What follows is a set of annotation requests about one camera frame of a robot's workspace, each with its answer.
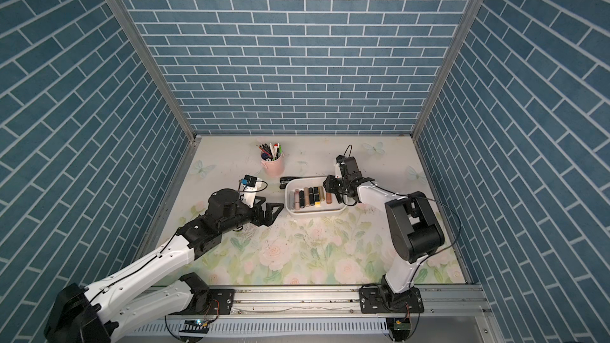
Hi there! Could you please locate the black stapler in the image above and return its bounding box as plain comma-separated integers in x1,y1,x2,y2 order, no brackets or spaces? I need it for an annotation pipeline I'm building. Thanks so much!
280,176,297,189

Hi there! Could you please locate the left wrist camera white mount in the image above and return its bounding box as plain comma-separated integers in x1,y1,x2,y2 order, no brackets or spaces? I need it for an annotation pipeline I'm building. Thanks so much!
238,175,263,208

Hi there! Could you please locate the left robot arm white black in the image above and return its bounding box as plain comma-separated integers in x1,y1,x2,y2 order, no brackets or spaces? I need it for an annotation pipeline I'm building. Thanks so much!
44,188,284,342

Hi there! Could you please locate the beige concealer tube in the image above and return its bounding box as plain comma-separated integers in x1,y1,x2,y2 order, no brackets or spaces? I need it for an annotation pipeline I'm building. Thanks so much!
303,187,311,207

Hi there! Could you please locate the pink lip gloss tube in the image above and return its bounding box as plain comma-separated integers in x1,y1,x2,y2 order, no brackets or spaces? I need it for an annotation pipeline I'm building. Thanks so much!
293,189,300,211

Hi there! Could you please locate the gold lipstick tube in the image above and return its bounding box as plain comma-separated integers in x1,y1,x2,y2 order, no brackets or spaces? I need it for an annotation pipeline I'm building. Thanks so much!
319,186,326,203

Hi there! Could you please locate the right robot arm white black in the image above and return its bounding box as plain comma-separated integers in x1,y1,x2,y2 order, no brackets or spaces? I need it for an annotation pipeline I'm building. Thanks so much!
323,155,445,314

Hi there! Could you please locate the black lipstick silver band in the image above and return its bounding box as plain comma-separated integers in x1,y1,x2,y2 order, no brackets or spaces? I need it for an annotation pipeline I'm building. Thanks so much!
299,190,306,209

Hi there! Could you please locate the pink metal pen bucket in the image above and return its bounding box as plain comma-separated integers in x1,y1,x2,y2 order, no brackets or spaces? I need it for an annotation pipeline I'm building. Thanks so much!
261,153,284,178

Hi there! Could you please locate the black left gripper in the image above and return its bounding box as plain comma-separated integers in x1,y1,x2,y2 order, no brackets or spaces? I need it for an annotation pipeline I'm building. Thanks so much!
218,195,284,235

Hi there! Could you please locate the black lipstick gold band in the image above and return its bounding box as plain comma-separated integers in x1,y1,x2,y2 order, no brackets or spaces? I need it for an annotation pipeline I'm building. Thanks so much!
308,187,315,206

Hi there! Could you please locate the black gold square lipstick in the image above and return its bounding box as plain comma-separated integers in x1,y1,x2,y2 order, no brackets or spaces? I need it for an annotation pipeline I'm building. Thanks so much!
313,187,321,207

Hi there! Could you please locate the silver lipstick tube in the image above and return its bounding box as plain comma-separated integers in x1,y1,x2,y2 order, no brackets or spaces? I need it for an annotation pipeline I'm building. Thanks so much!
288,191,295,211

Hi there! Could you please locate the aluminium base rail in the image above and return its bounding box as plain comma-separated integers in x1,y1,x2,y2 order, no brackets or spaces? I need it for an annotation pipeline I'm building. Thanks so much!
175,284,491,319

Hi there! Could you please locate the white plastic storage box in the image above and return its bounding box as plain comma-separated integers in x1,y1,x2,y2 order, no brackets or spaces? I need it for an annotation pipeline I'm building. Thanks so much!
284,176,347,218

